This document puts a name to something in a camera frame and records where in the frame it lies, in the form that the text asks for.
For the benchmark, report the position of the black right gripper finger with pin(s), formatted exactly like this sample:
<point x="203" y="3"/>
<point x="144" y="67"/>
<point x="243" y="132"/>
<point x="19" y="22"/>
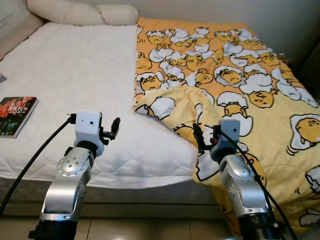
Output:
<point x="199" y="137"/>

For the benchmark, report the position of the yellow egg cartoon blanket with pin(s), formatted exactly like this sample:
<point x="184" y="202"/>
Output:
<point x="235" y="75"/>

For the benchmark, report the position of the dark book with red print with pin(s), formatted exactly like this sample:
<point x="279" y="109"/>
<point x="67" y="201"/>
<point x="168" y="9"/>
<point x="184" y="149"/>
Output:
<point x="17" y="115"/>

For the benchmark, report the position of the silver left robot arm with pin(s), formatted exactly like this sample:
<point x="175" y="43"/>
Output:
<point x="65" y="190"/>

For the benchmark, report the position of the grey bed base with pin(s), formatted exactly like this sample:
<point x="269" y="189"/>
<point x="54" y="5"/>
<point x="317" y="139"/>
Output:
<point x="125" y="197"/>

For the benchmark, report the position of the white quilted mattress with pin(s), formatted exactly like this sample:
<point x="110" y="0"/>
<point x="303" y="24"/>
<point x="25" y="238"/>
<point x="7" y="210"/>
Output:
<point x="75" y="65"/>

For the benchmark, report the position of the small cream pillow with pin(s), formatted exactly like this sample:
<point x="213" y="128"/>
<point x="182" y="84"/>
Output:
<point x="120" y="15"/>

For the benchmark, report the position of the large cream pillow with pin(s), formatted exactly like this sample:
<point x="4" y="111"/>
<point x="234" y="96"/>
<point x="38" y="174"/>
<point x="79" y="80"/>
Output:
<point x="60" y="12"/>

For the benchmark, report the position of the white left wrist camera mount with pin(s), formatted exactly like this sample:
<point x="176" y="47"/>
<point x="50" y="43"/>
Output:
<point x="87" y="127"/>

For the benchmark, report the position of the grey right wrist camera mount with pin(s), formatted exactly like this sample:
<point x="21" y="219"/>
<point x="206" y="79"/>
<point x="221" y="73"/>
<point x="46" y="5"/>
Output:
<point x="230" y="132"/>

